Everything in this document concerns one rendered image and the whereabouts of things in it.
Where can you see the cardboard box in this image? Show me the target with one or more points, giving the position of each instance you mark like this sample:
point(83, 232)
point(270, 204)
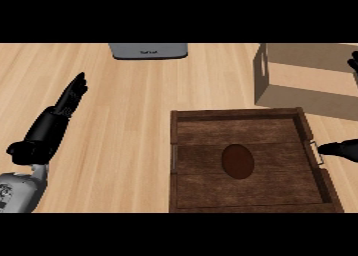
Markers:
point(304, 78)

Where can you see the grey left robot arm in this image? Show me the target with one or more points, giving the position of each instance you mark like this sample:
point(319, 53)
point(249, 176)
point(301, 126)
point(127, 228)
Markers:
point(13, 193)

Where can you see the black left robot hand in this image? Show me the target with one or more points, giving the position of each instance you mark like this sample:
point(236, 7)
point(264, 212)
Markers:
point(44, 133)

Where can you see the dark brown cupcake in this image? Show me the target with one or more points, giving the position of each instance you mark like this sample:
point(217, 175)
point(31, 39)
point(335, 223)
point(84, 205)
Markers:
point(238, 161)

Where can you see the brown wooden tray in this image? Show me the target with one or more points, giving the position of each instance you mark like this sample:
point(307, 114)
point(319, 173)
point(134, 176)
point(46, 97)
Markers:
point(211, 193)

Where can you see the grey appliance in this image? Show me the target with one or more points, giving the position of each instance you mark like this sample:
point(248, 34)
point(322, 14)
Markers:
point(146, 51)

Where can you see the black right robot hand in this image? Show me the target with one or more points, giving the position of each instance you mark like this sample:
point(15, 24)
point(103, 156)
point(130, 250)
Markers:
point(348, 150)

